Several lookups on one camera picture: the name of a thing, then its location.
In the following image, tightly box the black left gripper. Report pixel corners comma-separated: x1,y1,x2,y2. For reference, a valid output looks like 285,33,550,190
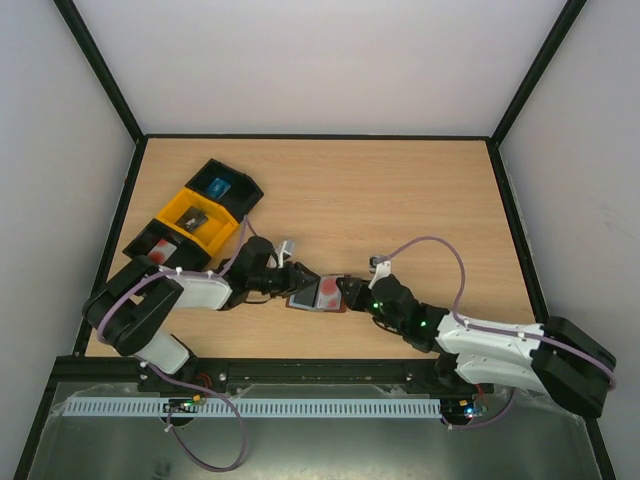
249,261,320,299

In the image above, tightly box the brown leather card holder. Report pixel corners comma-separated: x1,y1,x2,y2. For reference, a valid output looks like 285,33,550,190
286,275,347,313

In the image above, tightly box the black credit card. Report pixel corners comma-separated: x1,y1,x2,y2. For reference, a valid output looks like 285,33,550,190
175,207,208,233

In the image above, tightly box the red credit card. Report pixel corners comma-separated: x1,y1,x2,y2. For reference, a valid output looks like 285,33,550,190
314,275,346,313

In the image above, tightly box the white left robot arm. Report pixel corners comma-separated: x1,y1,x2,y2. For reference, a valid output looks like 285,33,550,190
82,235,320,375

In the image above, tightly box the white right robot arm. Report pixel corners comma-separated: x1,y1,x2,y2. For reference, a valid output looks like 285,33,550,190
337,274,616,418

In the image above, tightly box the blue card in bin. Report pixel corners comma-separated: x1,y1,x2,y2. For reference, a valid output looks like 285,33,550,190
205,177,231,199

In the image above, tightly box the red spotted card in bin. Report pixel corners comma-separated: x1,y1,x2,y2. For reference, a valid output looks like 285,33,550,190
147,239,177,265

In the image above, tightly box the yellow storage bin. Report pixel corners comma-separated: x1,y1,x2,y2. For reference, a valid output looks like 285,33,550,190
155,187,239,257

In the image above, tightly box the black storage bin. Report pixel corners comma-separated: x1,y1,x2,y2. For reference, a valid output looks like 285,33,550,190
123,219,211,271
185,159,264,223

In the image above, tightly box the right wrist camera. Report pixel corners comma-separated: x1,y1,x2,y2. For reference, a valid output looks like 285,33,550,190
368,255,392,290

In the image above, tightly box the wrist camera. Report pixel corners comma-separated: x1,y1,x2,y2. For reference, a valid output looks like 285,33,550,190
368,255,392,290
274,239,295,268

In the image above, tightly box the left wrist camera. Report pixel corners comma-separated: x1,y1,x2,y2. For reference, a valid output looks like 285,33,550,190
274,239,295,268

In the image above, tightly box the white slotted cable duct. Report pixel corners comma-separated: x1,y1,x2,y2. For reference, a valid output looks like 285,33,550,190
62,397,441,419

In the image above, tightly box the black enclosure frame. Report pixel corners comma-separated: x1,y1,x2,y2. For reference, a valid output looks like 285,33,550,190
14,1,585,479

